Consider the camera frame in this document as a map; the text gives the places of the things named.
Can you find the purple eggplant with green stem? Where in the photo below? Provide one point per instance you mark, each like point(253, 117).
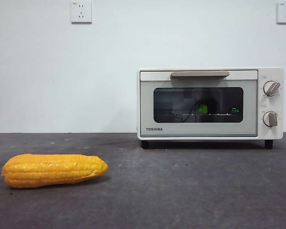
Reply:
point(203, 109)

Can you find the round beige oven knob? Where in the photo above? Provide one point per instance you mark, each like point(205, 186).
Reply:
point(270, 118)
point(271, 88)

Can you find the cream Toshiba toaster oven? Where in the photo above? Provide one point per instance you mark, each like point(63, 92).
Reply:
point(269, 71)

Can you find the yellow corn cob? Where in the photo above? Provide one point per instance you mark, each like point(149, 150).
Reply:
point(52, 171)

